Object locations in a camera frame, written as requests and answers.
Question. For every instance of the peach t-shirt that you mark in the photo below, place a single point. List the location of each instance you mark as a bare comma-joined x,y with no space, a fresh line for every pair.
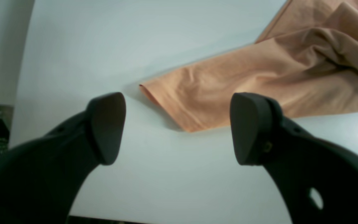
306,59

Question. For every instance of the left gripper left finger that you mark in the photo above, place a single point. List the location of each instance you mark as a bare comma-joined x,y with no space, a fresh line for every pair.
40,179

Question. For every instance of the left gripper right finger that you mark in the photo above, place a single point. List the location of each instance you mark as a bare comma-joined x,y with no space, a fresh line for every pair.
317,179

